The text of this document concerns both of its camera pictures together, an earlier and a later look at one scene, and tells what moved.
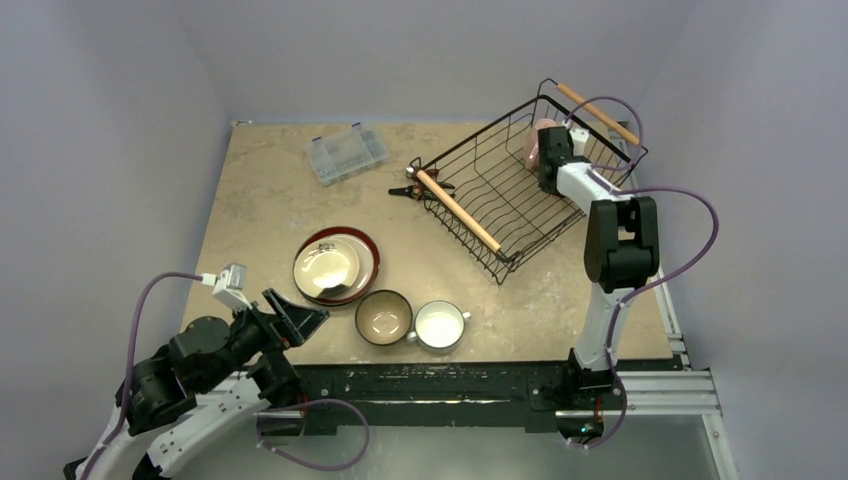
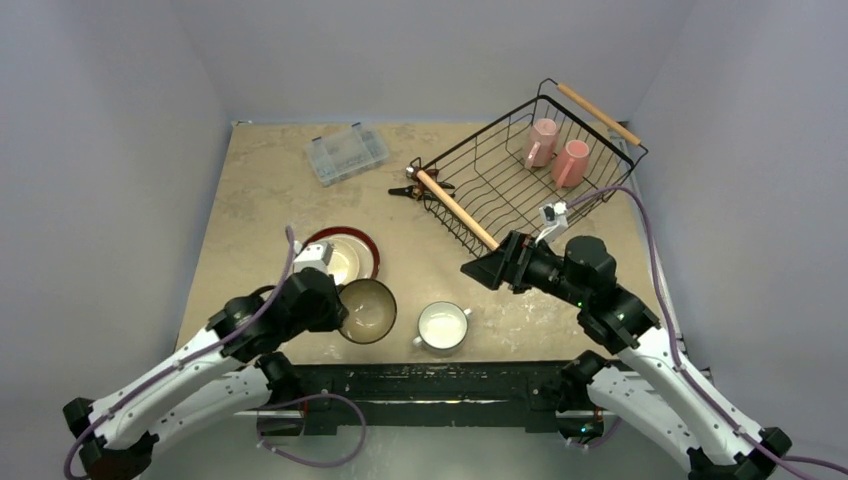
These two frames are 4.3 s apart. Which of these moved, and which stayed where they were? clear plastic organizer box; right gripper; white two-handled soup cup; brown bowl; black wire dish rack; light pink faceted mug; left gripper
Moved: left gripper; right gripper; brown bowl
Stayed: black wire dish rack; clear plastic organizer box; white two-handled soup cup; light pink faceted mug
